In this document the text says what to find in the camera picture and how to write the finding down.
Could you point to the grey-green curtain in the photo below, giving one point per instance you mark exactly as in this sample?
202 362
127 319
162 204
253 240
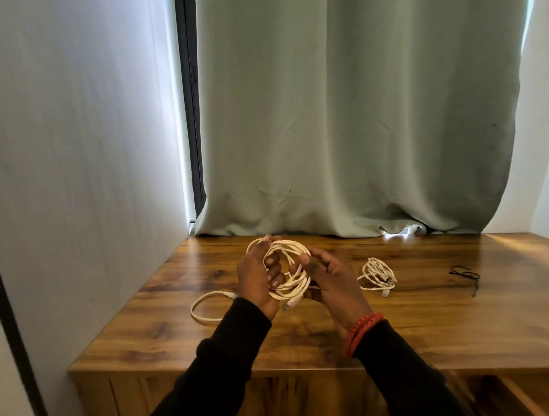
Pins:
364 120

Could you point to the black window frame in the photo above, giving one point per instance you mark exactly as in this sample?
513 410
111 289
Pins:
191 107

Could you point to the person's right forearm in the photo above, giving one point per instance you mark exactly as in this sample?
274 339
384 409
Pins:
407 377

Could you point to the white side panel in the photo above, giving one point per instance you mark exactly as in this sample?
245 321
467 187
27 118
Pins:
86 171

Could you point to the wooden cabinet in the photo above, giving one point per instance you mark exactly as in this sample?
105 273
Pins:
429 334

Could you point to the person's right hand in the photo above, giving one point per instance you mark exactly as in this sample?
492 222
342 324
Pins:
339 291

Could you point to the person's left hand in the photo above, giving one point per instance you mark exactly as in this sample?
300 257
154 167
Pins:
253 278

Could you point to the person's left forearm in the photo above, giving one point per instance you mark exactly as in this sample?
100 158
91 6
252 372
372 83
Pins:
214 368

